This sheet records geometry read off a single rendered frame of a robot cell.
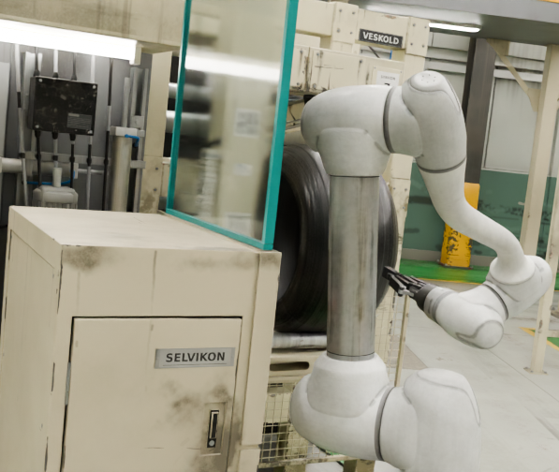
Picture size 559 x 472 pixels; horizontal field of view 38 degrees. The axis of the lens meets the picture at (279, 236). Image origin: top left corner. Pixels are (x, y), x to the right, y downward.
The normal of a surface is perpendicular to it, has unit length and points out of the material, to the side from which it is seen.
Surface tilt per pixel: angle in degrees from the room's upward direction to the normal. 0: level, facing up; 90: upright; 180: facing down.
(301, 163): 49
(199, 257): 90
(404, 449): 92
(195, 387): 90
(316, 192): 64
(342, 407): 88
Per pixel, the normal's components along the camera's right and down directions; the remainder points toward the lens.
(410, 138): -0.22, 0.65
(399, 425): -0.51, -0.08
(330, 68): 0.44, 0.15
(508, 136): 0.11, 0.12
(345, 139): -0.45, 0.20
